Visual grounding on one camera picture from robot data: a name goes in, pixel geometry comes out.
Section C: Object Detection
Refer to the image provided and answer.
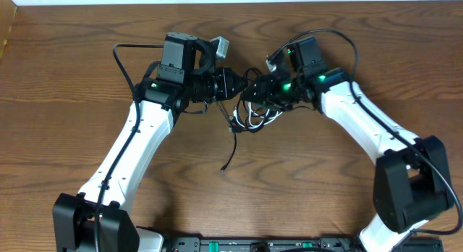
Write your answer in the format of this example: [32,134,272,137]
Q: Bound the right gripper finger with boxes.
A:
[241,89,259,102]
[243,77,268,95]

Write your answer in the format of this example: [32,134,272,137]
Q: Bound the white USB cable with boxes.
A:
[231,99,284,130]

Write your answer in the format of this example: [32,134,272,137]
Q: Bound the black USB cable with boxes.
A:
[215,67,312,172]

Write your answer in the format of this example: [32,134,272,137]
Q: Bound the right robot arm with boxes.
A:
[242,37,462,251]

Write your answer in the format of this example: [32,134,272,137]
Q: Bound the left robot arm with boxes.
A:
[52,32,248,251]

